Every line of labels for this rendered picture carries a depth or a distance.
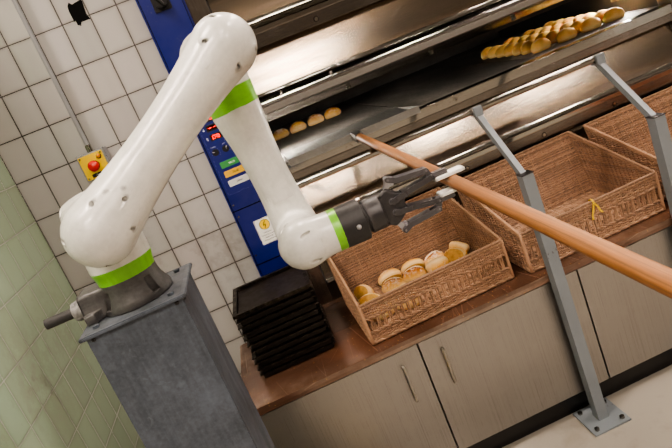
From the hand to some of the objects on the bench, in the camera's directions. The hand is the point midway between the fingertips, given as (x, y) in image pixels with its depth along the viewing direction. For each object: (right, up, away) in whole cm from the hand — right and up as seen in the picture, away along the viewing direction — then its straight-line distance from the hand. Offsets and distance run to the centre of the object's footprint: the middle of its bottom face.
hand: (450, 180), depth 125 cm
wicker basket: (+8, -39, +93) cm, 101 cm away
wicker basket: (+63, -15, +98) cm, 117 cm away
